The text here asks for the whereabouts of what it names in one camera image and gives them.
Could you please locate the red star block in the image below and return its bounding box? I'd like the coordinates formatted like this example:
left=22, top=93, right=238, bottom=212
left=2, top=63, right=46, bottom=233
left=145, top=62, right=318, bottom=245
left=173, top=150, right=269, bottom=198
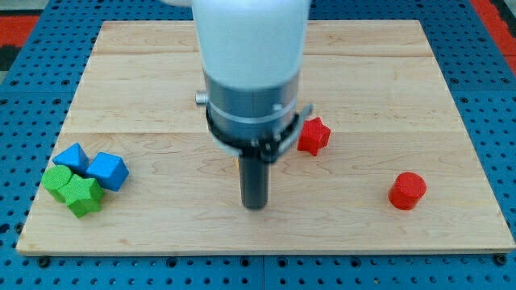
left=297, top=117, right=331, bottom=156

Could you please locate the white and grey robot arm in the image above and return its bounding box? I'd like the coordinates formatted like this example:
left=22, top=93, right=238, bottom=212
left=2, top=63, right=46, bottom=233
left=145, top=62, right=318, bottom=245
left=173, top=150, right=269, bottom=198
left=164, top=0, right=311, bottom=163

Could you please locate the green star block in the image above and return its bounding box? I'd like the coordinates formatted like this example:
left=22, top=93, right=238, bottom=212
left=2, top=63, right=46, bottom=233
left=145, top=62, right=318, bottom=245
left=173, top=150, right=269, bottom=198
left=58, top=175, right=104, bottom=218

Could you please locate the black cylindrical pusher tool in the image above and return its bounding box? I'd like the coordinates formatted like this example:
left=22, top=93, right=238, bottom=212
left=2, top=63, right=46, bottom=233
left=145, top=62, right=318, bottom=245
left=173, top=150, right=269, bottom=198
left=238, top=157, right=269, bottom=210

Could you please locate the light wooden board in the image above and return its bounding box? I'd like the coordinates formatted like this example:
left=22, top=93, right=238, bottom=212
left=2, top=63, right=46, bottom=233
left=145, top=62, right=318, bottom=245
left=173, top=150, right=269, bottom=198
left=16, top=20, right=515, bottom=256

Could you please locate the blue cube block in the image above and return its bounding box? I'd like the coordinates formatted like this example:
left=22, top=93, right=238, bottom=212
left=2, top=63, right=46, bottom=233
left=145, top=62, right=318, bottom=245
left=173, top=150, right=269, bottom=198
left=86, top=152, right=129, bottom=192

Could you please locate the red cylinder block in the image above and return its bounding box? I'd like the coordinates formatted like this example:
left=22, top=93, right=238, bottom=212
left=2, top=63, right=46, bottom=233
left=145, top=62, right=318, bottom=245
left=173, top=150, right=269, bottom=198
left=388, top=172, right=427, bottom=210

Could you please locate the blue triangular block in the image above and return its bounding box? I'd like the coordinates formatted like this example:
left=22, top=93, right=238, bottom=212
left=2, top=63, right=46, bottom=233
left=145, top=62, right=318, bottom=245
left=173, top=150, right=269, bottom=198
left=52, top=143, right=89, bottom=176

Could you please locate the green cylinder block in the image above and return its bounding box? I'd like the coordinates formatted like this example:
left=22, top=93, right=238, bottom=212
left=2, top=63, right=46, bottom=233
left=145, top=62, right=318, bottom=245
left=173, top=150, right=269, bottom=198
left=40, top=165, right=73, bottom=203

